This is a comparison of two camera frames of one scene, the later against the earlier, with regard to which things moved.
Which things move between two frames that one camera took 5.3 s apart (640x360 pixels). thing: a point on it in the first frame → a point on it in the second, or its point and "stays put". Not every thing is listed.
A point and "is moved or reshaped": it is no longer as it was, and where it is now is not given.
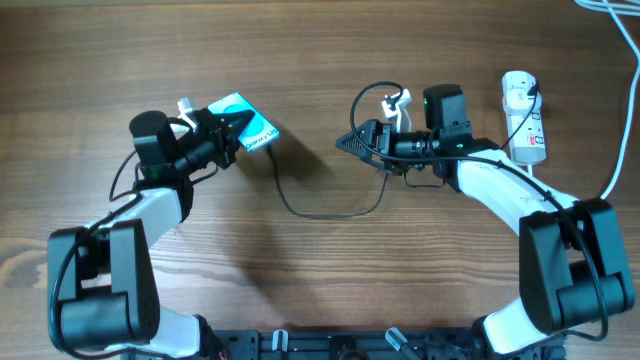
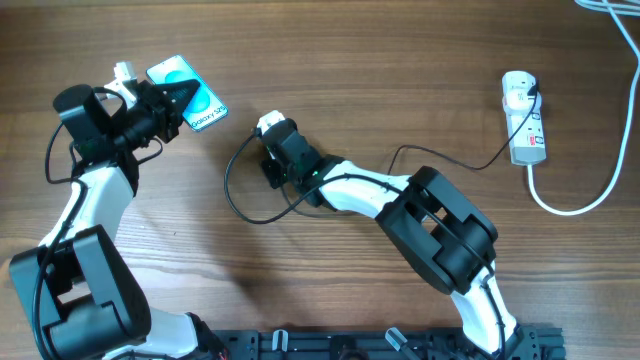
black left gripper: [208, 123] → [168, 116]
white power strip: [526, 137] stays put
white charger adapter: [517, 100] stays put
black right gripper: [372, 129] → [273, 177]
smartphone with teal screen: [258, 129] → [205, 108]
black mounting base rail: [362, 344] stays put
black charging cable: [388, 152] is moved or reshaped
